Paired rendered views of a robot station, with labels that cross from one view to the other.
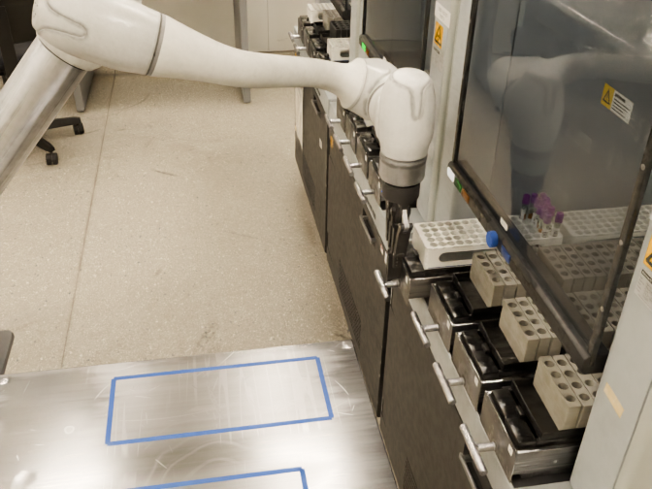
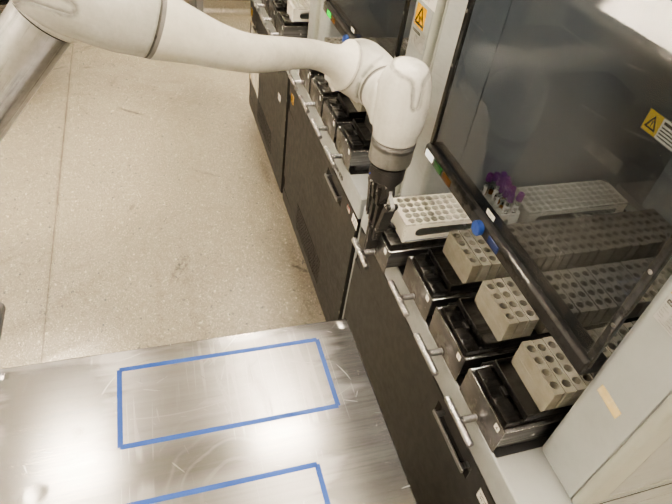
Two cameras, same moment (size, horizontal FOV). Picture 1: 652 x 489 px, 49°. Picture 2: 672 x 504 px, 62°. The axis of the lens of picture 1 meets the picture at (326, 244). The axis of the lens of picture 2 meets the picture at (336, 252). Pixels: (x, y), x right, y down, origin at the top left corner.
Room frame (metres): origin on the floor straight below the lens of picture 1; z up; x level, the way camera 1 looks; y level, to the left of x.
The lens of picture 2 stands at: (0.30, 0.14, 1.63)
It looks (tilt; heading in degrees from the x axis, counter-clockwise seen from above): 42 degrees down; 348
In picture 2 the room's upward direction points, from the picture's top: 9 degrees clockwise
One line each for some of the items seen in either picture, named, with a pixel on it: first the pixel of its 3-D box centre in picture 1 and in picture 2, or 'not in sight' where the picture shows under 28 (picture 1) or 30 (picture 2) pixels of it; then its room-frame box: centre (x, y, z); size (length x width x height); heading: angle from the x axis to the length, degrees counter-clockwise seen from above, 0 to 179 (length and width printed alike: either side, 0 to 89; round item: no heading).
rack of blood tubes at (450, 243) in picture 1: (485, 242); (452, 216); (1.29, -0.34, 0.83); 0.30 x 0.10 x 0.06; 101
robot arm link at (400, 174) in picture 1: (402, 165); (391, 150); (1.25, -0.14, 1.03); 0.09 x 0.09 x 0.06
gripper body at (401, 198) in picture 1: (399, 198); (385, 179); (1.25, -0.14, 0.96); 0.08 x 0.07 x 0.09; 11
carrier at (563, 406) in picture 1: (555, 394); (536, 376); (0.83, -0.37, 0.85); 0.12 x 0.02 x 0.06; 10
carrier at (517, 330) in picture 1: (517, 332); (495, 311); (0.98, -0.34, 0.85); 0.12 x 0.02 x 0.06; 10
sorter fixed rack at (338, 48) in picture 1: (370, 49); (326, 12); (2.53, -0.14, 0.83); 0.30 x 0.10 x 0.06; 101
